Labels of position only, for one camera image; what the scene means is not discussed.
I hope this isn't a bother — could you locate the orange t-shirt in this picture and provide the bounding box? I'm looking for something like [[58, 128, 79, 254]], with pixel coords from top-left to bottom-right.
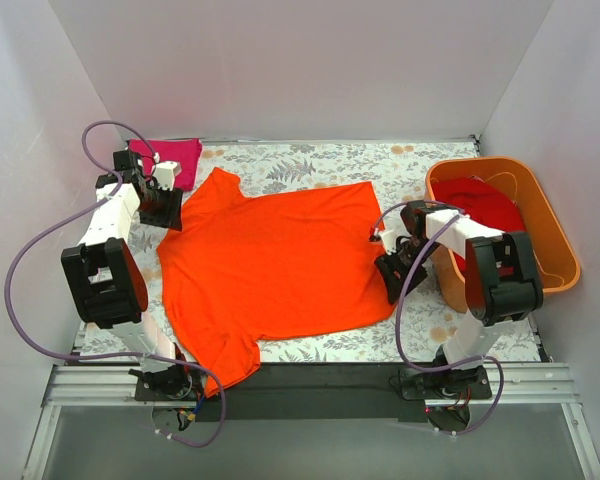
[[157, 169, 392, 396]]

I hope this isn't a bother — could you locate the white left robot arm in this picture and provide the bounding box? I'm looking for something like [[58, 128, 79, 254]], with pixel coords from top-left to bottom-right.
[[61, 150, 194, 399]]

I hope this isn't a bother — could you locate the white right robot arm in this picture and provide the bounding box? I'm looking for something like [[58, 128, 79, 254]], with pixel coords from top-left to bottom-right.
[[369, 200, 543, 402]]

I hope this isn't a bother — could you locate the folded magenta t-shirt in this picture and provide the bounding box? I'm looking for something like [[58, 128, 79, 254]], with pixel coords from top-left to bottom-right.
[[129, 139, 202, 192]]

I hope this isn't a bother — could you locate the floral patterned tablecloth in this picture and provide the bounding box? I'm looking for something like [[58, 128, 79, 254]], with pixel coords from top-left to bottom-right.
[[74, 141, 541, 363]]

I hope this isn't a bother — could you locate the red t-shirt in basket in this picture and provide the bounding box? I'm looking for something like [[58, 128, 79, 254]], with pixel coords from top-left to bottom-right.
[[431, 177, 527, 271]]

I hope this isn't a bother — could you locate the orange plastic basket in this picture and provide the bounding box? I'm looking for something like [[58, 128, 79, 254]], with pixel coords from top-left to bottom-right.
[[426, 157, 581, 298]]

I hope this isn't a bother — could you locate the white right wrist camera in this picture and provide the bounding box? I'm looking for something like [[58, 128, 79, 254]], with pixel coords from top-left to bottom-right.
[[369, 228, 398, 254]]

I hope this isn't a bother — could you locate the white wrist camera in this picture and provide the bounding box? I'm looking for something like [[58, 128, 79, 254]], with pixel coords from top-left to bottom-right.
[[151, 161, 181, 191], [369, 228, 398, 254]]

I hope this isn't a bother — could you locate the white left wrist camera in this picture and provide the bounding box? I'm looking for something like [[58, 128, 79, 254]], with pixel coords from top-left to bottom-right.
[[151, 161, 181, 191]]

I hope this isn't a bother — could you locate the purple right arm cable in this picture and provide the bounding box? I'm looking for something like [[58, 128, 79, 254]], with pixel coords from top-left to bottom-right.
[[372, 199, 506, 437]]

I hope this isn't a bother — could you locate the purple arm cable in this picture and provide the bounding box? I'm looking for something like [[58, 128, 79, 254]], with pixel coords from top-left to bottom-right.
[[4, 121, 228, 449], [372, 199, 506, 437]]

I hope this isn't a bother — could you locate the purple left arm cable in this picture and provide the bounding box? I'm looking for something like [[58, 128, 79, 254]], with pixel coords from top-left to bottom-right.
[[4, 121, 228, 449]]

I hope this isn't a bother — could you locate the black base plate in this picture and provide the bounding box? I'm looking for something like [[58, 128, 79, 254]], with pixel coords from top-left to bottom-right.
[[133, 361, 493, 424]]

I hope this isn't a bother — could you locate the aluminium frame rail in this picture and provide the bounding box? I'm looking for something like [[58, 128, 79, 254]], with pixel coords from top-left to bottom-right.
[[24, 362, 600, 479]]

